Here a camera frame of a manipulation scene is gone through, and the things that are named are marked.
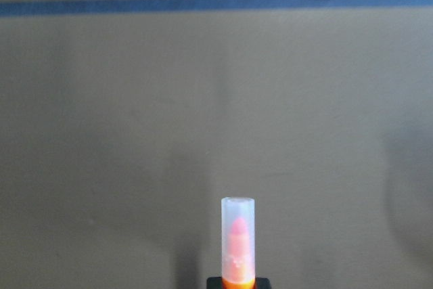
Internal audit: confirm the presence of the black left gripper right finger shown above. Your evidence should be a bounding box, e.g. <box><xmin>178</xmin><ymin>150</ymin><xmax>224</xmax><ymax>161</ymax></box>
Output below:
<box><xmin>254</xmin><ymin>277</ymin><xmax>271</xmax><ymax>289</ymax></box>

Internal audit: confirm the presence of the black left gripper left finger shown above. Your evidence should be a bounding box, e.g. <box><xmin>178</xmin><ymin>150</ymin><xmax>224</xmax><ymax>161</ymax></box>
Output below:
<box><xmin>206</xmin><ymin>277</ymin><xmax>224</xmax><ymax>289</ymax></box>

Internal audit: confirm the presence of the orange highlighter pen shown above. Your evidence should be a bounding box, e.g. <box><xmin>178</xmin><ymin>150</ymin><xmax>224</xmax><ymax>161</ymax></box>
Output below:
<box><xmin>221</xmin><ymin>197</ymin><xmax>256</xmax><ymax>288</ymax></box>

